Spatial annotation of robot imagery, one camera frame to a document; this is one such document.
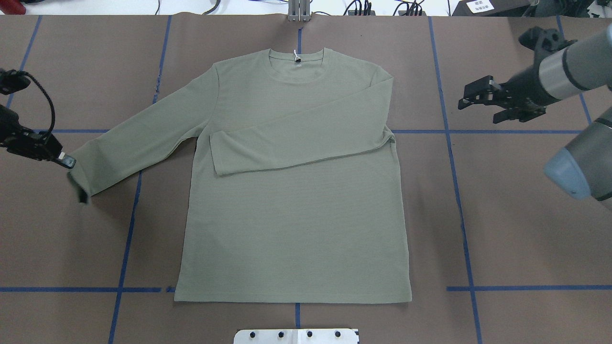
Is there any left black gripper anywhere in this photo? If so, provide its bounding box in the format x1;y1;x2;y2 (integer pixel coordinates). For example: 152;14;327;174
0;69;89;204

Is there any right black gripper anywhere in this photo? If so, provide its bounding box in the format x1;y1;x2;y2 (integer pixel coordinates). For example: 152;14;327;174
458;26;576;124

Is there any olive green long-sleeve shirt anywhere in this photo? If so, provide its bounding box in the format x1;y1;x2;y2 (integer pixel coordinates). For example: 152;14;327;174
67;48;412;303

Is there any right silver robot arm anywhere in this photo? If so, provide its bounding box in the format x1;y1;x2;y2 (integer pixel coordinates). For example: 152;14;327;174
458;25;612;210

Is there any red water bottle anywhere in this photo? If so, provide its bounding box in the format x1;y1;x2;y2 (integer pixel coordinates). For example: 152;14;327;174
0;0;26;15

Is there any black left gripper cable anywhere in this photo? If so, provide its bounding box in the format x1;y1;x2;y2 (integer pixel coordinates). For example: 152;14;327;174
14;71;57;141

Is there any aluminium frame post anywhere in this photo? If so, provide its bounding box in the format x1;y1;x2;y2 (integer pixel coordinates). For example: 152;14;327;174
287;0;312;22

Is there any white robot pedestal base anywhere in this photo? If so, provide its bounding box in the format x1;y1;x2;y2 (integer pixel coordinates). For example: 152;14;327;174
232;328;360;344

